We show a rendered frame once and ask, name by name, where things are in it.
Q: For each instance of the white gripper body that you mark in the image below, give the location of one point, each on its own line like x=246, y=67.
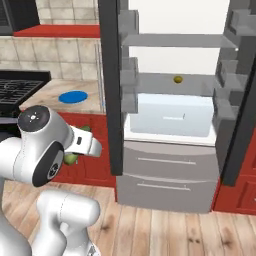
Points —
x=94, y=147

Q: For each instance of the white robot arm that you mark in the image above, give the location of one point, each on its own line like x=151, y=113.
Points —
x=40, y=150

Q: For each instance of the green cucumber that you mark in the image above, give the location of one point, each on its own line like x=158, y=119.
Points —
x=70, y=159

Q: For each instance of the dark grey fridge door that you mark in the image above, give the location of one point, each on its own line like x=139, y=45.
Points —
x=238, y=110
x=111, y=100

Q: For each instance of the blue plate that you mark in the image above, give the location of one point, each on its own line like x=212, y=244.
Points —
x=73, y=97

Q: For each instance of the grey fridge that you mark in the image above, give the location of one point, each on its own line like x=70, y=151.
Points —
x=173, y=110

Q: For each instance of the grey fridge shelf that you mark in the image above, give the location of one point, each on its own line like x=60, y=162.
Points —
x=166, y=85
x=176, y=40

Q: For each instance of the red base cupboard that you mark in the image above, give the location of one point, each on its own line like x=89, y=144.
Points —
x=96, y=156
x=243, y=193

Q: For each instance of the grey freezer drawer front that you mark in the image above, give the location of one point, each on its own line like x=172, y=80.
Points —
x=170, y=170
x=166, y=200

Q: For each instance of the pale blue crisper drawer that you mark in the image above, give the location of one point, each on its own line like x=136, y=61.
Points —
x=171, y=115

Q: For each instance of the black hob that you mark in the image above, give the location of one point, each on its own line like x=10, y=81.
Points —
x=16, y=88

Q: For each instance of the small yellow-green round fruit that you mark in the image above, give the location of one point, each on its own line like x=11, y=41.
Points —
x=178, y=79

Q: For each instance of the dark microwave oven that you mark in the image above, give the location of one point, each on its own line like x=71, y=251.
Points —
x=16, y=13

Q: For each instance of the red wall cupboard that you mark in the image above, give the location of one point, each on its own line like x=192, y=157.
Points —
x=60, y=31

